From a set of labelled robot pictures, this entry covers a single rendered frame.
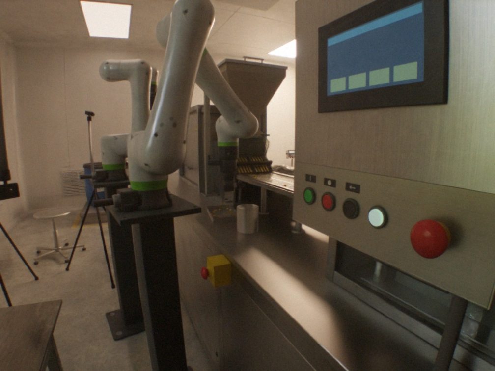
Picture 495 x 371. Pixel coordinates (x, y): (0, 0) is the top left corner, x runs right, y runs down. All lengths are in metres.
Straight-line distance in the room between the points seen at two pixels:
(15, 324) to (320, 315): 0.74
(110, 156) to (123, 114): 3.45
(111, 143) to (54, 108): 3.60
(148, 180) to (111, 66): 0.87
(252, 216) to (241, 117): 0.37
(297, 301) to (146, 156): 0.51
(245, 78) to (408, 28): 1.15
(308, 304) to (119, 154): 1.25
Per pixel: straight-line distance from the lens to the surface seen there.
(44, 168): 5.16
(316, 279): 0.72
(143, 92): 1.55
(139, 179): 0.90
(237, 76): 1.42
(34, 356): 0.76
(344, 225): 0.42
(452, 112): 0.32
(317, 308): 0.61
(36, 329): 0.84
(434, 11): 0.35
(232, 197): 1.46
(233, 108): 1.03
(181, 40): 0.80
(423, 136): 0.33
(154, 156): 0.73
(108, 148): 1.57
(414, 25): 0.36
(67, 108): 5.08
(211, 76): 1.00
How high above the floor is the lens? 1.14
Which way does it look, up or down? 10 degrees down
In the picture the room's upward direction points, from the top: straight up
